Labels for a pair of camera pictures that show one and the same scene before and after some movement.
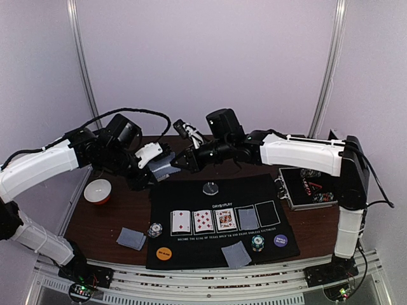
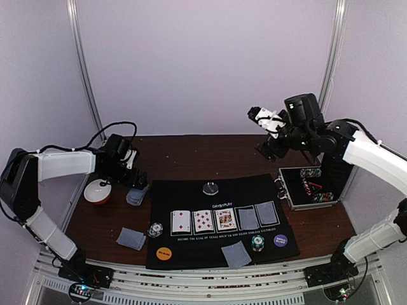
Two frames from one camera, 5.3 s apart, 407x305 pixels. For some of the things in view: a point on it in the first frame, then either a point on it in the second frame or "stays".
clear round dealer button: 210,189 stays
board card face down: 248,219 stays
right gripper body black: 193,159 -> 267,149
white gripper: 196,135 -> 268,120
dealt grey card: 236,255 stays
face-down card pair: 131,239 stays
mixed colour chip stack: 257,243 stays
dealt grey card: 236,255 stays
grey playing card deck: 161,168 -> 135,196
